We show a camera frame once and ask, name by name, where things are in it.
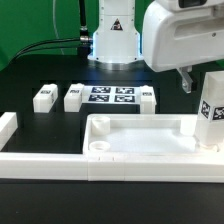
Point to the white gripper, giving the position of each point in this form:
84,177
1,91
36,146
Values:
182,33

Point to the white desk top tray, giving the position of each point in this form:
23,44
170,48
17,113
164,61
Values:
144,134

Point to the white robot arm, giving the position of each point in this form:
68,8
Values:
116,42

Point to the fiducial marker plate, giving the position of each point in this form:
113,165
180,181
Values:
111,95

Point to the white U-shaped obstacle fence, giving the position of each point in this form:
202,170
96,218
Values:
105,166

